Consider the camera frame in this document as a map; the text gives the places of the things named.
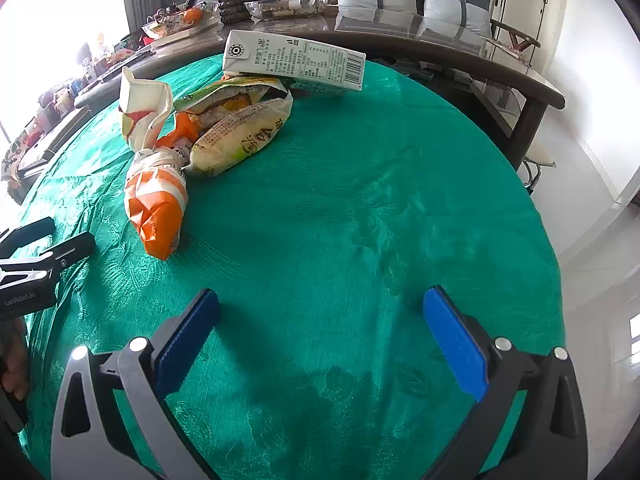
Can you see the green tablecloth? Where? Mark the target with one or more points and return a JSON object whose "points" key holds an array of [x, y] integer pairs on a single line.
{"points": [[325, 220]]}

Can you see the white milk carton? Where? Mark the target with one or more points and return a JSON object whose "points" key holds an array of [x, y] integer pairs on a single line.
{"points": [[300, 62]]}

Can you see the white red paper bag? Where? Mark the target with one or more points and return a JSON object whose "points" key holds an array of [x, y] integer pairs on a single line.
{"points": [[145, 105]]}

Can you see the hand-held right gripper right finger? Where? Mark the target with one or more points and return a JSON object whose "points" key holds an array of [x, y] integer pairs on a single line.
{"points": [[455, 345]]}

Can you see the green yellow snack bag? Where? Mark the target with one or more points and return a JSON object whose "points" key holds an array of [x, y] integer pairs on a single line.
{"points": [[225, 95]]}

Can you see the white cushioned stool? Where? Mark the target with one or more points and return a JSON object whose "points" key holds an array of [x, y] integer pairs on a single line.
{"points": [[537, 155]]}

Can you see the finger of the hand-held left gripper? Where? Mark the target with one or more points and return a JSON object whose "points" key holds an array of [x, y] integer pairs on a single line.
{"points": [[30, 232], [70, 251]]}

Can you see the dark wooden coffee table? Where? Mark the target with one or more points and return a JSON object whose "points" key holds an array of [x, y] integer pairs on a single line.
{"points": [[425, 40]]}

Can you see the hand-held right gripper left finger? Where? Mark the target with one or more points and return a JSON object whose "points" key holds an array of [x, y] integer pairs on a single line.
{"points": [[190, 335]]}

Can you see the cluster of small bottles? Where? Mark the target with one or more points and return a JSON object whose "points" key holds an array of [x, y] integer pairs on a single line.
{"points": [[75, 85]]}

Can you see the person's left hand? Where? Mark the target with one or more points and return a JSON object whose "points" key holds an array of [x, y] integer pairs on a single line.
{"points": [[14, 360]]}

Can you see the glass fruit bowl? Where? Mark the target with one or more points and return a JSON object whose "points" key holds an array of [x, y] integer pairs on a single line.
{"points": [[170, 22]]}

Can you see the orange fruit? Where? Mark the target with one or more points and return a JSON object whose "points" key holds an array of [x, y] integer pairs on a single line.
{"points": [[192, 15]]}

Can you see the orange white snack bag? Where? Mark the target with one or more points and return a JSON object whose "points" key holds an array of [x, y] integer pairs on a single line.
{"points": [[155, 205]]}

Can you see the beige book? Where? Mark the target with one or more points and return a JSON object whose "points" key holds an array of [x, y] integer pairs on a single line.
{"points": [[195, 35]]}

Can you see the wooden side bench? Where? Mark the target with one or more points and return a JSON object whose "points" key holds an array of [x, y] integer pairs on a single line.
{"points": [[45, 140]]}

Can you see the pale noodle packet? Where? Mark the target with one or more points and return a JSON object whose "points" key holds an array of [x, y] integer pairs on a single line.
{"points": [[235, 142]]}

